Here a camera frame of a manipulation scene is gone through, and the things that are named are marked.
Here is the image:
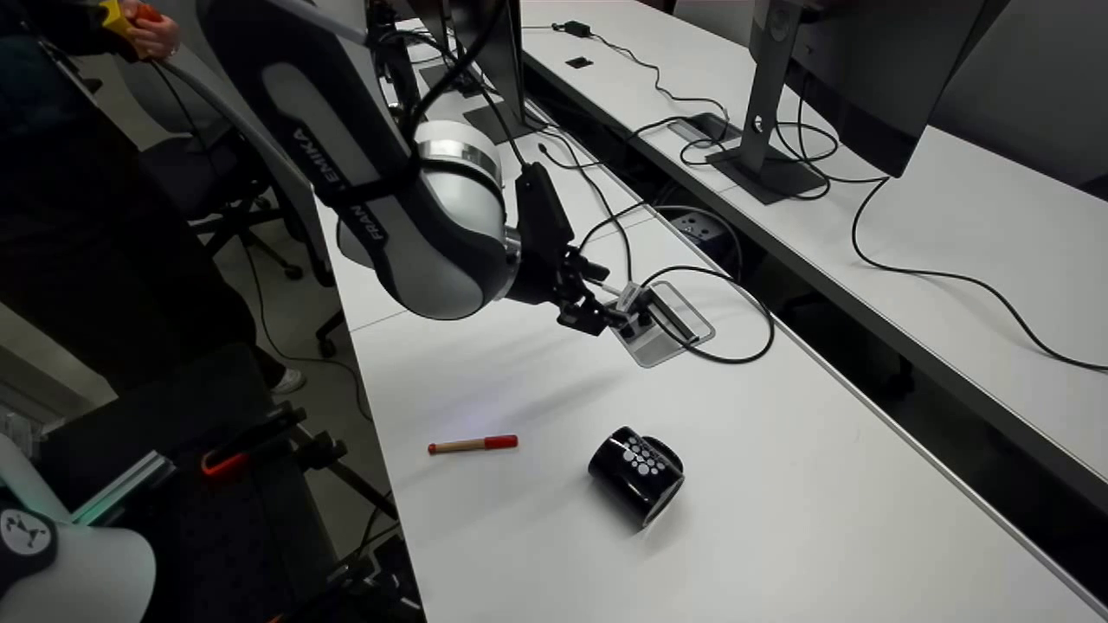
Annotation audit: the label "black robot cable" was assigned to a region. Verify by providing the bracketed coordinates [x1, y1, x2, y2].
[530, 127, 639, 293]

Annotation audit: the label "grey monitor back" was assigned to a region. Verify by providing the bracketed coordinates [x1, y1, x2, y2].
[929, 0, 1108, 202]

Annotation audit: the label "brown marker with red cap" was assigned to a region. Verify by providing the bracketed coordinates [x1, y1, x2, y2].
[427, 434, 522, 460]

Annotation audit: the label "black clamp with orange handle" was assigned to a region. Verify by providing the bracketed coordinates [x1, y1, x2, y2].
[197, 401, 312, 484]

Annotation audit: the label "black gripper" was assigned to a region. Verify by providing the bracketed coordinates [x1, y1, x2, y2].
[522, 245, 620, 338]

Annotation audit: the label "black office chair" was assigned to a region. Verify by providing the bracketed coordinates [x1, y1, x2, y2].
[134, 65, 339, 291]

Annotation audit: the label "monitor on silver stand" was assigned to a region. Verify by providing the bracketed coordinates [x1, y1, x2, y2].
[703, 0, 1018, 209]

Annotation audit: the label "thin black adapter cable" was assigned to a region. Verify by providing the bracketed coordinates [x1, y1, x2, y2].
[582, 27, 740, 126]

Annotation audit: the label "long black desk cable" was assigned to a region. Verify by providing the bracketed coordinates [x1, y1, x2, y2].
[849, 170, 1108, 376]

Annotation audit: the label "person's hand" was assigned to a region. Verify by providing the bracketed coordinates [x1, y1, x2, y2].
[117, 0, 182, 64]

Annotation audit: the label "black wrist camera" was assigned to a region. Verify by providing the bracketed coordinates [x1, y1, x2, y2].
[514, 159, 577, 263]

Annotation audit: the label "dark docking box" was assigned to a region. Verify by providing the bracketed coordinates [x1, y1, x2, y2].
[677, 111, 746, 148]

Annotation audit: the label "black looped cable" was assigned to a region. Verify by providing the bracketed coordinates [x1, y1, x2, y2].
[637, 263, 778, 371]

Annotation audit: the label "aluminium profile rail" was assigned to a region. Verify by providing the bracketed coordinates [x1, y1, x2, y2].
[65, 449, 179, 530]

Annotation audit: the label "black cables around monitor stand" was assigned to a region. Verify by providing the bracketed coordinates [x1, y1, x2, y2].
[631, 98, 893, 206]

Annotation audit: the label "black tripod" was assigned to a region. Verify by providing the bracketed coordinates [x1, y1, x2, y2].
[284, 424, 403, 527]

